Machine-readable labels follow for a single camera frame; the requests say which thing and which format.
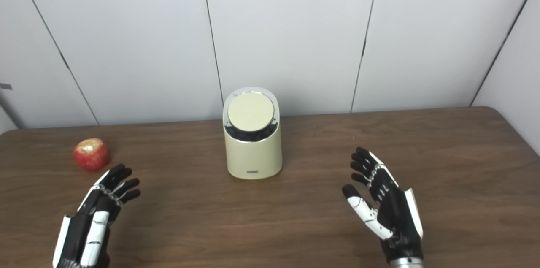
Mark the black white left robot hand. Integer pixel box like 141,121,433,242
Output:
52,164,141,268

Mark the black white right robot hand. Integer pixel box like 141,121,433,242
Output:
342,147,424,263

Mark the cream-colored round bin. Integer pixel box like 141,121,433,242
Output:
222,87,283,180

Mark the cream round bin lid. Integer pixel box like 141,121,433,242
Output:
227,92,275,132

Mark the red apple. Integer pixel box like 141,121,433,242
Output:
73,138,111,171

